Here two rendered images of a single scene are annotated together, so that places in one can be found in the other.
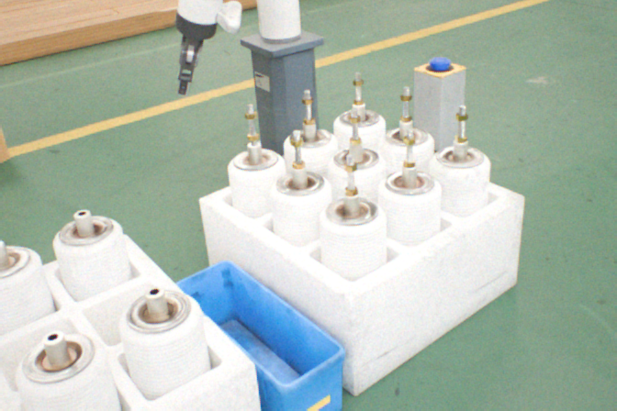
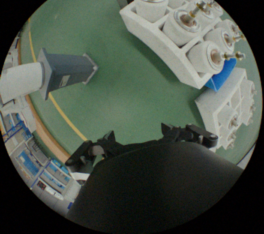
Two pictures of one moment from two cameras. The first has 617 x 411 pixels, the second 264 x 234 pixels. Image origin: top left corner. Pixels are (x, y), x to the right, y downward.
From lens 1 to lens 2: 1.27 m
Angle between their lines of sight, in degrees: 52
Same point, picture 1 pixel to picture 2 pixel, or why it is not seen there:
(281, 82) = (66, 67)
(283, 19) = (30, 70)
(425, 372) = not seen: hidden behind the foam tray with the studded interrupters
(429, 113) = not seen: outside the picture
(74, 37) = (56, 144)
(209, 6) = not seen: outside the picture
